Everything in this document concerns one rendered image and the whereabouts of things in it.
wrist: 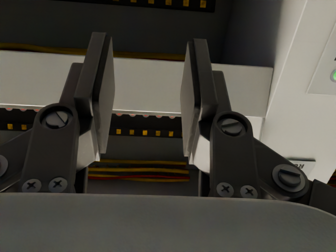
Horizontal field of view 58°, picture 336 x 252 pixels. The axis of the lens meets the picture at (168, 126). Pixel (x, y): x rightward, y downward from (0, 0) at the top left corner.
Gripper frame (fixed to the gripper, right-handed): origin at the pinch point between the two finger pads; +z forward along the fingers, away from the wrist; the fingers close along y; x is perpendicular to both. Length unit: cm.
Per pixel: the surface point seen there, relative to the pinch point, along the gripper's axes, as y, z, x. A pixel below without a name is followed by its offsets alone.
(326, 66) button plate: 14.1, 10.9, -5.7
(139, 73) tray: -0.8, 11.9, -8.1
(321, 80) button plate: 14.2, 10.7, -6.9
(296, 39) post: 11.0, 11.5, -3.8
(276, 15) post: 10.7, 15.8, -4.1
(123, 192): -3.2, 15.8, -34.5
